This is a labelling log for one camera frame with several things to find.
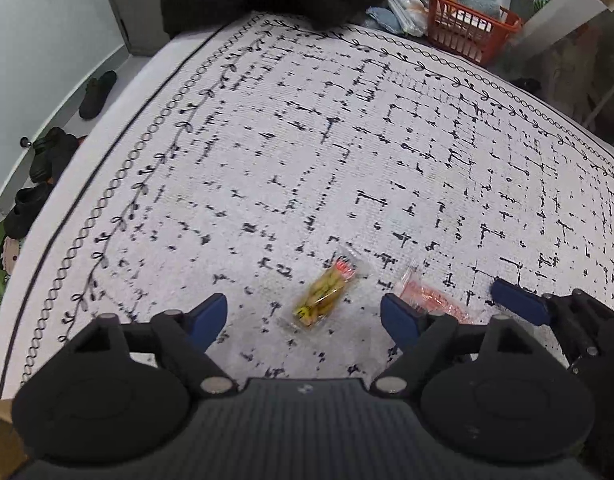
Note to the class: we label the white side table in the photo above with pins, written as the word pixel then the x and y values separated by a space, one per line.
pixel 555 21

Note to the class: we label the clear orange snack packet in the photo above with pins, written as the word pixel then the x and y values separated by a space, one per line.
pixel 422 297

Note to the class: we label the black shoes pile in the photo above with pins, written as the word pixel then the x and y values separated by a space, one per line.
pixel 52 154

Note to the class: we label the brown cardboard box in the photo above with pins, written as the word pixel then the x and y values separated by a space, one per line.
pixel 12 454

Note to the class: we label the orange plastic basket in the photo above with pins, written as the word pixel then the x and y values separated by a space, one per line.
pixel 474 35

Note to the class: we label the black slipper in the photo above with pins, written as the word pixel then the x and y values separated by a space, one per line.
pixel 97 92

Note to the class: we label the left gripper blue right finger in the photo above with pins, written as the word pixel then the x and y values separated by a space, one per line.
pixel 403 323

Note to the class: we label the white patterned bed blanket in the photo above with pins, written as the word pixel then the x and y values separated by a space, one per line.
pixel 240 159

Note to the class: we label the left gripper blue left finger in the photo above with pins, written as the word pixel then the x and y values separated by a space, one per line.
pixel 205 322

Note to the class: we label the small yellow brown snack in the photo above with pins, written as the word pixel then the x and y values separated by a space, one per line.
pixel 323 295

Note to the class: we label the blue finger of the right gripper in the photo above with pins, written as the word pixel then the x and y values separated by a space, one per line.
pixel 532 308

